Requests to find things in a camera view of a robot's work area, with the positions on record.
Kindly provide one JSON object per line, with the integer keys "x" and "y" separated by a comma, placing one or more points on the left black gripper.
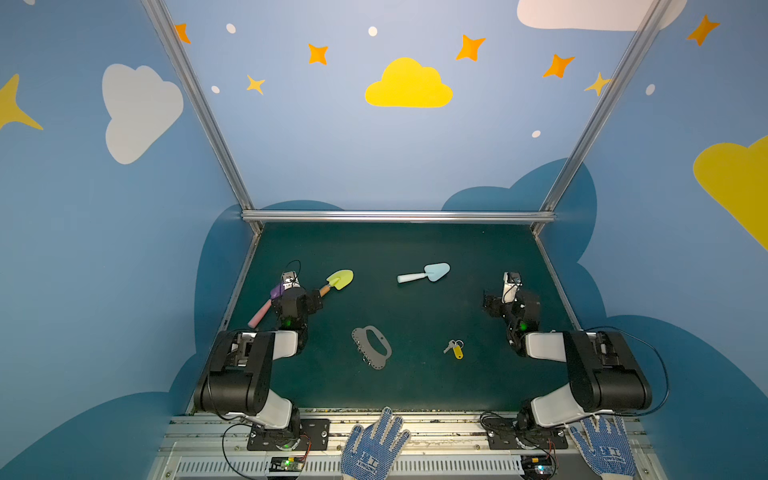
{"x": 291, "y": 300}

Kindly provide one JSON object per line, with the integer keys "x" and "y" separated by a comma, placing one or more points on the left green circuit board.
{"x": 286, "y": 465}

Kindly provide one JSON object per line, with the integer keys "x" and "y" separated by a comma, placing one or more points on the right green circuit board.
{"x": 537, "y": 467}

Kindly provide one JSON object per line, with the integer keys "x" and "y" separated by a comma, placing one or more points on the green toy shovel wooden handle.
{"x": 338, "y": 280}

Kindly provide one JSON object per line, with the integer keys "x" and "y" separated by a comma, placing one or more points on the purple pink toy shovel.
{"x": 275, "y": 294}

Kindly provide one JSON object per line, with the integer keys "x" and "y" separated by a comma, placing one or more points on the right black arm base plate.
{"x": 511, "y": 433}

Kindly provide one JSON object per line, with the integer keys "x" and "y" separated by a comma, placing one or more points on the aluminium rear frame bar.
{"x": 398, "y": 216}

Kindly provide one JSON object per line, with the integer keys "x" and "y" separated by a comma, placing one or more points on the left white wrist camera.
{"x": 289, "y": 280}

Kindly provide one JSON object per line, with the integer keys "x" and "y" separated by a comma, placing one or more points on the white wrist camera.
{"x": 511, "y": 284}
{"x": 289, "y": 280}

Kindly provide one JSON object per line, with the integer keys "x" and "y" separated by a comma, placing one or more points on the aluminium front rail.
{"x": 443, "y": 445}

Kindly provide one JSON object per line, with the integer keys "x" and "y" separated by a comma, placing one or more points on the blue dotted glove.
{"x": 371, "y": 451}
{"x": 604, "y": 445}

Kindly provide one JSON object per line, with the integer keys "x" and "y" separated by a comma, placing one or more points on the blue dotted glove right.
{"x": 604, "y": 445}

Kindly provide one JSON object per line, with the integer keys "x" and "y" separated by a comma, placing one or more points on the blue dotted glove centre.
{"x": 371, "y": 451}

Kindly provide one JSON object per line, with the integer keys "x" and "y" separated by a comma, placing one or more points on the light blue toy shovel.
{"x": 432, "y": 272}

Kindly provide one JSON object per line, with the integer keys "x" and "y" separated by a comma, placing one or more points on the right aluminium frame post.
{"x": 641, "y": 42}

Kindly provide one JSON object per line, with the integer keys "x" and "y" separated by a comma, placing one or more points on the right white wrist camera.
{"x": 511, "y": 284}

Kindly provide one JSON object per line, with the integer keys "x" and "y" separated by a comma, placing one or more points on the aluminium frame post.
{"x": 641, "y": 42}
{"x": 161, "y": 19}

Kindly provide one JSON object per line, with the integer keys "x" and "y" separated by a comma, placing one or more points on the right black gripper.
{"x": 496, "y": 303}

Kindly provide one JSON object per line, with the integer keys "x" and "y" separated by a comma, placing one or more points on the left aluminium frame post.
{"x": 161, "y": 19}

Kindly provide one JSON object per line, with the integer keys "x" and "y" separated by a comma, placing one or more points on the green circuit board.
{"x": 286, "y": 465}
{"x": 537, "y": 467}

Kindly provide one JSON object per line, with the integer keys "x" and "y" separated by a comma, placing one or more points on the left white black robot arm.
{"x": 236, "y": 381}

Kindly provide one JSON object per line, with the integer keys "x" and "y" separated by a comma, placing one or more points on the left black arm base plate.
{"x": 312, "y": 433}

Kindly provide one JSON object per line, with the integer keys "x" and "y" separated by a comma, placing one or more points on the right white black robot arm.
{"x": 603, "y": 375}

